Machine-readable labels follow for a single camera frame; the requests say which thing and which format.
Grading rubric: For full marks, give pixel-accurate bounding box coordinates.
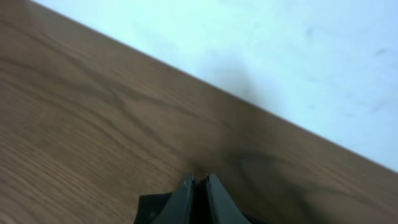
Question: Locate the black polo shirt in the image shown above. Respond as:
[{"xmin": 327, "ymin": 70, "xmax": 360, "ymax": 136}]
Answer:
[{"xmin": 134, "ymin": 178, "xmax": 264, "ymax": 224}]

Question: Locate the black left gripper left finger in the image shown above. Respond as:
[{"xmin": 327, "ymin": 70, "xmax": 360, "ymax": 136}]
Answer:
[{"xmin": 152, "ymin": 174, "xmax": 195, "ymax": 224}]

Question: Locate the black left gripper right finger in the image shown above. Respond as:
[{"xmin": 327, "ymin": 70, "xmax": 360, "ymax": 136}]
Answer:
[{"xmin": 206, "ymin": 174, "xmax": 250, "ymax": 224}]

